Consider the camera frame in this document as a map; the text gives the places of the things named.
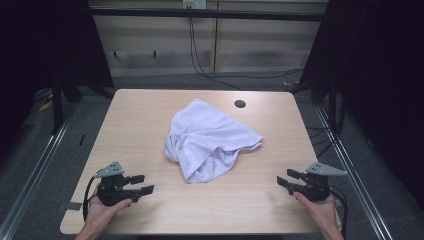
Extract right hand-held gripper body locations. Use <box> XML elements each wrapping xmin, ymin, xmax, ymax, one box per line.
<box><xmin>287</xmin><ymin>161</ymin><xmax>348</xmax><ymax>203</ymax></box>

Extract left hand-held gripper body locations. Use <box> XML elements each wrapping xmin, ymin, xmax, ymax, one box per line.
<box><xmin>94</xmin><ymin>161</ymin><xmax>141</xmax><ymax>207</ymax></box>

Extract white printed towel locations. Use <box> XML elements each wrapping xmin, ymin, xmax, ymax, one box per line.
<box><xmin>163</xmin><ymin>97</ymin><xmax>264</xmax><ymax>184</ymax></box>

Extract person's left hand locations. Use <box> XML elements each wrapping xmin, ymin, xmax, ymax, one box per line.
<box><xmin>84</xmin><ymin>194</ymin><xmax>133</xmax><ymax>232</ymax></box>

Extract person's right hand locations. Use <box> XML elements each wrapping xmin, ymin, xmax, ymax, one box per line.
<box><xmin>292</xmin><ymin>191</ymin><xmax>342</xmax><ymax>232</ymax></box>

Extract grey tape strip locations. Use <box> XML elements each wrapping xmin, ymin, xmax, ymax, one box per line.
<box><xmin>64</xmin><ymin>201</ymin><xmax>83</xmax><ymax>212</ymax></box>

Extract black metal stand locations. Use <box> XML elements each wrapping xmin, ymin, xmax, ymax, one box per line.
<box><xmin>50</xmin><ymin>75</ymin><xmax>83</xmax><ymax>136</ymax></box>

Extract yellow item on floor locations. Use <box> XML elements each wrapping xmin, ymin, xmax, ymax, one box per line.
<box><xmin>38</xmin><ymin>99</ymin><xmax>54</xmax><ymax>112</ymax></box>

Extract black curtain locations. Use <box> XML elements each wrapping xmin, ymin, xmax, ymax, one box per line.
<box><xmin>299</xmin><ymin>0</ymin><xmax>424</xmax><ymax>209</ymax></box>
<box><xmin>0</xmin><ymin>0</ymin><xmax>115</xmax><ymax>164</ymax></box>

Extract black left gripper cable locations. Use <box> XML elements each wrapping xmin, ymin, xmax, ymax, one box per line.
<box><xmin>82</xmin><ymin>175</ymin><xmax>102</xmax><ymax>222</ymax></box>

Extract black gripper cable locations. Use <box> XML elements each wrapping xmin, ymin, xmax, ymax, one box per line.
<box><xmin>329</xmin><ymin>185</ymin><xmax>350</xmax><ymax>240</ymax></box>
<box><xmin>82</xmin><ymin>175</ymin><xmax>102</xmax><ymax>222</ymax></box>

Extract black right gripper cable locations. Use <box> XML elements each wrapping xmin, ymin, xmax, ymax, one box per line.
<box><xmin>329</xmin><ymin>185</ymin><xmax>350</xmax><ymax>240</ymax></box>

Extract metal floor rail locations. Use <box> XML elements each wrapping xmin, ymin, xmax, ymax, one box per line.
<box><xmin>314</xmin><ymin>104</ymin><xmax>395</xmax><ymax>240</ymax></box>
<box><xmin>0</xmin><ymin>99</ymin><xmax>82</xmax><ymax>240</ymax></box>

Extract black floor cables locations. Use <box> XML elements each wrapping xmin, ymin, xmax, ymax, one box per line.
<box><xmin>305</xmin><ymin>92</ymin><xmax>347</xmax><ymax>160</ymax></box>

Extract black hanging power cable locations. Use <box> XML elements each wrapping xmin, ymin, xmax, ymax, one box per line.
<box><xmin>187</xmin><ymin>5</ymin><xmax>242</xmax><ymax>91</ymax></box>

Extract black horizontal frame bar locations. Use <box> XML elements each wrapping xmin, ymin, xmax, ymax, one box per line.
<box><xmin>89</xmin><ymin>7</ymin><xmax>328</xmax><ymax>23</ymax></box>

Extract white wall socket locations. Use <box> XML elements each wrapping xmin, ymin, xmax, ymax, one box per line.
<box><xmin>182</xmin><ymin>0</ymin><xmax>208</xmax><ymax>10</ymax></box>

